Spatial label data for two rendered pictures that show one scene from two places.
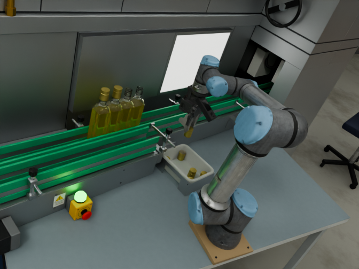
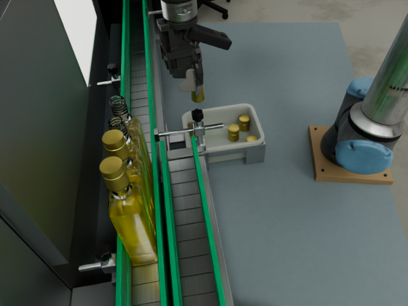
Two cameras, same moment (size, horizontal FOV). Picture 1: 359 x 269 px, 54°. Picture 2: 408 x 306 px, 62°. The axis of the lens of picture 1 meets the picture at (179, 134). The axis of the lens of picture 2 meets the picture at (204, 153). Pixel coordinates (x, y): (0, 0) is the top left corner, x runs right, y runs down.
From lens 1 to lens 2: 0.98 m
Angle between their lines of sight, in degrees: 33
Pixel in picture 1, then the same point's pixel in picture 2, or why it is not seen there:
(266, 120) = not seen: outside the picture
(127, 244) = (340, 282)
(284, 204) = (305, 65)
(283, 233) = not seen: hidden behind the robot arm
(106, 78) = (47, 148)
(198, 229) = (337, 173)
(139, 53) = (36, 47)
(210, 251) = (374, 176)
